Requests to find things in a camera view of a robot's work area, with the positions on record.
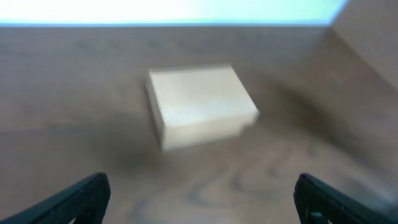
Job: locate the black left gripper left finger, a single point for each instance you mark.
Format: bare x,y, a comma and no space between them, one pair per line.
83,202

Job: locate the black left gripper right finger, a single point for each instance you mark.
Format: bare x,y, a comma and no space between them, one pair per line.
317,202

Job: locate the brown cardboard box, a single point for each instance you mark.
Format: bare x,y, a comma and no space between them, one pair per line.
195,105

